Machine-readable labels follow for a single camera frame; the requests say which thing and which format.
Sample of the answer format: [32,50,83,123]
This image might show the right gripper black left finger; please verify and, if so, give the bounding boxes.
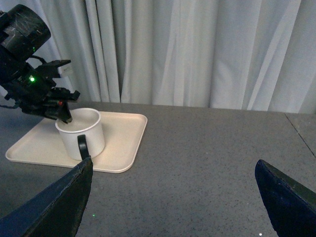
[0,158,93,237]

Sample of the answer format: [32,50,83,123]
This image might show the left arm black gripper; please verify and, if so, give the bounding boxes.
[1,74,80,124]

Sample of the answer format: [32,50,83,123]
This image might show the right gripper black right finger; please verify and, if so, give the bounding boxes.
[255,159,316,237]

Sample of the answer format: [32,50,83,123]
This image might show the white mug black handle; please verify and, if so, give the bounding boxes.
[55,108,105,161]

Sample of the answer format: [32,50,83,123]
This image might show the beige square tray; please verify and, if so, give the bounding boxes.
[5,112,148,173]

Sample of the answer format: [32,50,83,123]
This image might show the white pleated curtain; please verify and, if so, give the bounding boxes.
[32,0,316,115]

